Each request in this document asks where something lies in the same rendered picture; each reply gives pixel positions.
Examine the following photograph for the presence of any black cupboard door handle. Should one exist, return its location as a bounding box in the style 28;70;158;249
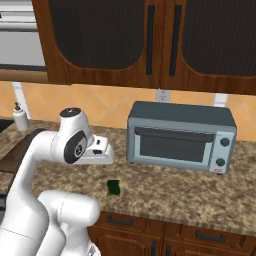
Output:
145;4;156;77
168;4;183;78

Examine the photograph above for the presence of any white wall plate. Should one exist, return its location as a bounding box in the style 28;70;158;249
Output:
212;92;230;109

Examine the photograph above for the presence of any wooden drawer front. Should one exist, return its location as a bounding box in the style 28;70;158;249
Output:
179;222;256;248
95;210;165;235

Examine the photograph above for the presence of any wooden dark-panel cupboard door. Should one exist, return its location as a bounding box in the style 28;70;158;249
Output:
161;0;256;97
31;0;164;90

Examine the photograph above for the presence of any green sponge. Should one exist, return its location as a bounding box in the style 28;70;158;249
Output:
106;179;121;199

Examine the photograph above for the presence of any dark toaster oven knob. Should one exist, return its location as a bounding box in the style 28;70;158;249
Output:
219;136;232;148
215;157;227;168

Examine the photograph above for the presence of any toaster oven door handle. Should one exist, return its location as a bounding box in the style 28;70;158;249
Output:
134;126;215;143

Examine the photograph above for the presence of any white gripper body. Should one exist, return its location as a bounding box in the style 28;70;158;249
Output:
79;139;116;166

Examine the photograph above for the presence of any wooden base cupboard door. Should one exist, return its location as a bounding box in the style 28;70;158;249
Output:
162;237;256;256
89;229;164;256

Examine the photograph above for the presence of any white wall outlet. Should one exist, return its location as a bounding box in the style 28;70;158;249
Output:
155;87;171;103

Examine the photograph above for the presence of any grey toaster oven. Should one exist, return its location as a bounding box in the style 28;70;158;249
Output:
126;100;238;175

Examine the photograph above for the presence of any black drawer handle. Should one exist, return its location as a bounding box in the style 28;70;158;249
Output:
106;215;135;227
195;230;228;244

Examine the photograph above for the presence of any toaster oven glass door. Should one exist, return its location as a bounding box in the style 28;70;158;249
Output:
133;126;216;167

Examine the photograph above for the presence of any white soap dispenser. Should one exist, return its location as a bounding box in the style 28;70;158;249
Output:
12;101;31;132

